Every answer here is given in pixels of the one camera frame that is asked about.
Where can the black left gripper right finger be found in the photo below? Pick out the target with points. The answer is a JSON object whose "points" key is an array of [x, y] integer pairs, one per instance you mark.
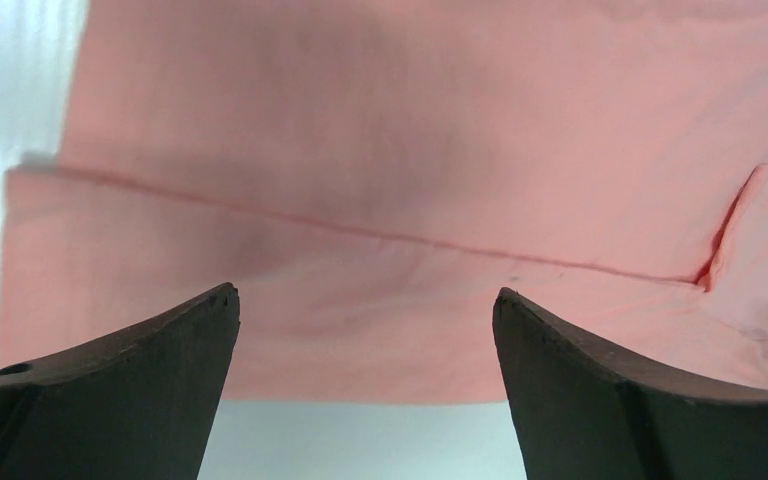
{"points": [[586, 408]]}

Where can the pink t shirt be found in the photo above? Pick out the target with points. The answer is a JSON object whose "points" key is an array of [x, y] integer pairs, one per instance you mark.
{"points": [[369, 175]]}

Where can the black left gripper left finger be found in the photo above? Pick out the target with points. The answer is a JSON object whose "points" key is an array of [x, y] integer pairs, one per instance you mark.
{"points": [[138, 403]]}

